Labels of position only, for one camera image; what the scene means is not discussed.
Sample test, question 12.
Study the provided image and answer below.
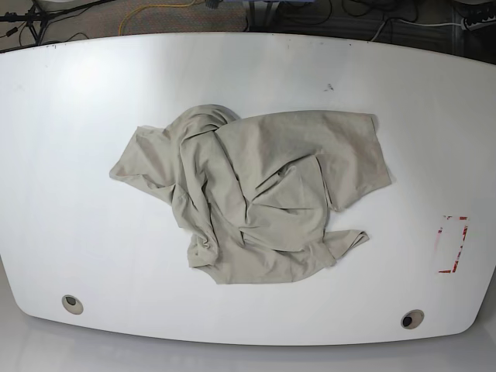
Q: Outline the red tape rectangle marking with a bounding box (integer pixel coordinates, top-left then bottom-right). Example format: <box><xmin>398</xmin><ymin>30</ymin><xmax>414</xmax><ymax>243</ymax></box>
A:
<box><xmin>434</xmin><ymin>215</ymin><xmax>469</xmax><ymax>274</ymax></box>

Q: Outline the left table cable grommet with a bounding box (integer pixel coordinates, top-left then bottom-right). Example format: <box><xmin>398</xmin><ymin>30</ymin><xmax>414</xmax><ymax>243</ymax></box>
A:
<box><xmin>61</xmin><ymin>295</ymin><xmax>84</xmax><ymax>315</ymax></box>

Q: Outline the table cable grommet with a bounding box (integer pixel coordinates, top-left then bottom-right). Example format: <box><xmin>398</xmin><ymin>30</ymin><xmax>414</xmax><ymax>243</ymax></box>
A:
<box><xmin>401</xmin><ymin>309</ymin><xmax>425</xmax><ymax>330</ymax></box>
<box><xmin>61</xmin><ymin>295</ymin><xmax>84</xmax><ymax>315</ymax></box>

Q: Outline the white power strip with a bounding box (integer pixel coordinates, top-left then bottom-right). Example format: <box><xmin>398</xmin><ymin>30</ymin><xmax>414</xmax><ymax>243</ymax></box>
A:
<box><xmin>462</xmin><ymin>14</ymin><xmax>495</xmax><ymax>32</ymax></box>

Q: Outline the yellow cable on floor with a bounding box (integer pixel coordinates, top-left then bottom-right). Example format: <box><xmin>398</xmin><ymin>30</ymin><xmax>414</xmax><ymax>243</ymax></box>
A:
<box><xmin>119</xmin><ymin>2</ymin><xmax>195</xmax><ymax>36</ymax></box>

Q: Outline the black tripod stand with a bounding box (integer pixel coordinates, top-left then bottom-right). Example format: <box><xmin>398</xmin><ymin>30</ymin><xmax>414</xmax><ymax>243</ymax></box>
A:
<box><xmin>1</xmin><ymin>0</ymin><xmax>63</xmax><ymax>46</ymax></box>

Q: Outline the right table cable grommet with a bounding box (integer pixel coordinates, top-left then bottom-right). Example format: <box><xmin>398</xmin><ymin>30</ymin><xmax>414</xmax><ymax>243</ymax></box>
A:
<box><xmin>401</xmin><ymin>309</ymin><xmax>425</xmax><ymax>330</ymax></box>

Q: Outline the beige T-shirt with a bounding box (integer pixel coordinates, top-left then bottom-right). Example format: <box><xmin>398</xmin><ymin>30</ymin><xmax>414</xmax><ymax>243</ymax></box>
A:
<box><xmin>109</xmin><ymin>105</ymin><xmax>391</xmax><ymax>284</ymax></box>

